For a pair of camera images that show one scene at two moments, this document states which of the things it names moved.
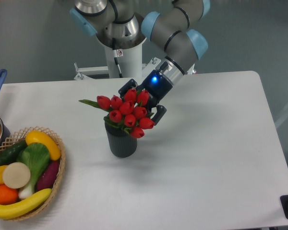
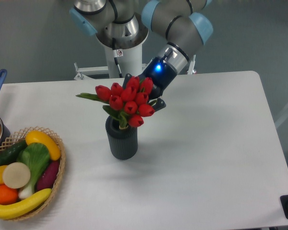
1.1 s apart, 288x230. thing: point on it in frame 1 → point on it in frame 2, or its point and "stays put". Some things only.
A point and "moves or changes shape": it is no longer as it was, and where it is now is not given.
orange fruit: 3,195 stays put
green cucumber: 9,155 stays put
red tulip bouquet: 130,115 moves or changes shape
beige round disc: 16,175 stays put
